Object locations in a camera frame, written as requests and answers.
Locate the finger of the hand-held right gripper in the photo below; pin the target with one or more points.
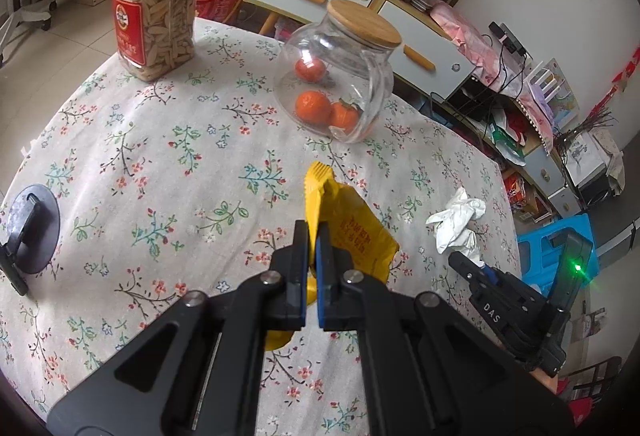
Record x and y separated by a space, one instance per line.
510 288
467 271

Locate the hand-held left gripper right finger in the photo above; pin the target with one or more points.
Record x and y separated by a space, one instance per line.
324 276

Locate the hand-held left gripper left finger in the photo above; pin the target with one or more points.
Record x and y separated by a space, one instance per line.
299 266

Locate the white tissue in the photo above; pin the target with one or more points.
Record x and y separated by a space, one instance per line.
455 221

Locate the yellow snack wrapper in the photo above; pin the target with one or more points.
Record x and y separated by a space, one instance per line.
350 221

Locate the person's right forearm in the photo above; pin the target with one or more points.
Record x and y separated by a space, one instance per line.
545 380

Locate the blue plastic stool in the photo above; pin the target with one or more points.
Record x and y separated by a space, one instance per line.
537 256

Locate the printed cardboard box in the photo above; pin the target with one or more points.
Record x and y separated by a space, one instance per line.
515 191

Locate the white green plastic bag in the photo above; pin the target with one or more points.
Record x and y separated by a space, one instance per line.
507 140

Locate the dry branches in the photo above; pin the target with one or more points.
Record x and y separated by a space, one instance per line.
585 125

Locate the mandarin orange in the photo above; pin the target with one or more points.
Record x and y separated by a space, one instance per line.
346 116
310 69
312 107

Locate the floral tablecloth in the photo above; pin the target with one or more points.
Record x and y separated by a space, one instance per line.
165 165

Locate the glass jar with wooden lid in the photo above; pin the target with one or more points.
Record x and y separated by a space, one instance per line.
340 45

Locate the pink cloth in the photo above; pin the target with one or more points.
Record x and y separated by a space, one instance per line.
480 45

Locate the black power strip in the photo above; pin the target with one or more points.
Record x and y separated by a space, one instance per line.
507 38

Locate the plastic jar of seeds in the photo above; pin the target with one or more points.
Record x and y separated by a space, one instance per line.
155 15

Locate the black suction mount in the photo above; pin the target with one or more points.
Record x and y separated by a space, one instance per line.
32 231

